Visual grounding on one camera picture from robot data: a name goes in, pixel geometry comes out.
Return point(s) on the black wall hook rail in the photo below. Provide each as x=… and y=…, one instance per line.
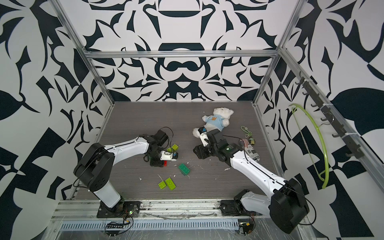
x=330, y=117

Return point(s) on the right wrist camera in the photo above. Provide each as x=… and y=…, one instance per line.
x=203, y=136

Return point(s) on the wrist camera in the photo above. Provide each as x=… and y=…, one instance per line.
x=167, y=156
x=203, y=136

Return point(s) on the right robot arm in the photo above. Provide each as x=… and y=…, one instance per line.
x=284, y=200

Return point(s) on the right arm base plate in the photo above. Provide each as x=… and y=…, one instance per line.
x=235, y=208

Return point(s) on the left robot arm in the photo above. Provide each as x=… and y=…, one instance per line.
x=95, y=167

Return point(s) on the black connector box right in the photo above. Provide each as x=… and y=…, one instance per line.
x=245, y=228

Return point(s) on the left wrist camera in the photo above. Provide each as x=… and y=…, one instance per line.
x=167, y=156

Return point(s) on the black usb hub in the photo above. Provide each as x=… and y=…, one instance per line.
x=114, y=226

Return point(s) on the long lime lego brick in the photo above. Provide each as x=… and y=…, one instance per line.
x=171, y=185

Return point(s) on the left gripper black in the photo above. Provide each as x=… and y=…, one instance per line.
x=156, y=159

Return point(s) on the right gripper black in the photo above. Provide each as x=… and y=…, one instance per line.
x=200, y=152

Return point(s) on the green plastic hanger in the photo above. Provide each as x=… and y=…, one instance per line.
x=325, y=174

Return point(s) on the dark green lego brick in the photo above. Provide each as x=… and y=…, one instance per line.
x=184, y=169

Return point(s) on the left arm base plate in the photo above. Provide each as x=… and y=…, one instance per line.
x=122, y=209

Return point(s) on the white slotted cable duct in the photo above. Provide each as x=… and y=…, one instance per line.
x=152, y=225

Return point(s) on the white teddy bear blue shirt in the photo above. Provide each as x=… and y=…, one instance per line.
x=218, y=120

